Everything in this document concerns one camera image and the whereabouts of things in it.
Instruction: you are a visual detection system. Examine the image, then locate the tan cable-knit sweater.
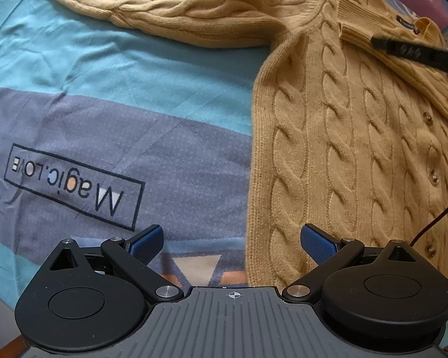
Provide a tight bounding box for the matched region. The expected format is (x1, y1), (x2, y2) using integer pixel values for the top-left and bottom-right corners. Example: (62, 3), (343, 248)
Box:
(57, 0), (448, 288)

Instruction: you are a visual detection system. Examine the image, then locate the black cable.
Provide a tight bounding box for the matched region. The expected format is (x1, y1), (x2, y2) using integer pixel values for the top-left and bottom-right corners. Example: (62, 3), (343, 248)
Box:
(410, 190), (448, 247)

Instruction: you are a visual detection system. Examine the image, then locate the blue grey patterned bed sheet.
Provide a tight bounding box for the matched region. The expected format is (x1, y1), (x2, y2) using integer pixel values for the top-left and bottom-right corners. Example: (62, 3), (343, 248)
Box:
(0, 0), (448, 353)

